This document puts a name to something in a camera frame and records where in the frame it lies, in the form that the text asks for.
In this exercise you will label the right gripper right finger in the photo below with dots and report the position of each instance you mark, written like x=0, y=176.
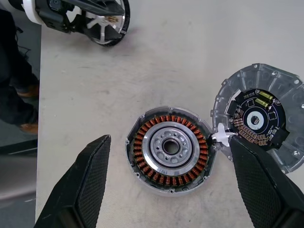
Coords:
x=261, y=190

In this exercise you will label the person in dark trousers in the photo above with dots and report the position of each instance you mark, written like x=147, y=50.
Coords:
x=14, y=71

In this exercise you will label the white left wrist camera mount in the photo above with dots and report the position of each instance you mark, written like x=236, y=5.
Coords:
x=29, y=13

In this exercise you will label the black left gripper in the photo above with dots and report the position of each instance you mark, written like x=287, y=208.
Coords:
x=54, y=17

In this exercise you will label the black metal table frame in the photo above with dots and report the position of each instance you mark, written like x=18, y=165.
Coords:
x=19, y=148

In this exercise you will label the motor cover with circuit board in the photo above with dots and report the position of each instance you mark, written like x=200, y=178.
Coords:
x=273, y=116

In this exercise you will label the black spoked wheel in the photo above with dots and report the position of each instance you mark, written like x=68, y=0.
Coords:
x=102, y=26

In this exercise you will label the motor stator housing copper windings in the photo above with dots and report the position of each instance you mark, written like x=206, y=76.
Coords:
x=169, y=153

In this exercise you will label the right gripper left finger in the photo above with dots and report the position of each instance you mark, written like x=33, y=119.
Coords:
x=78, y=190

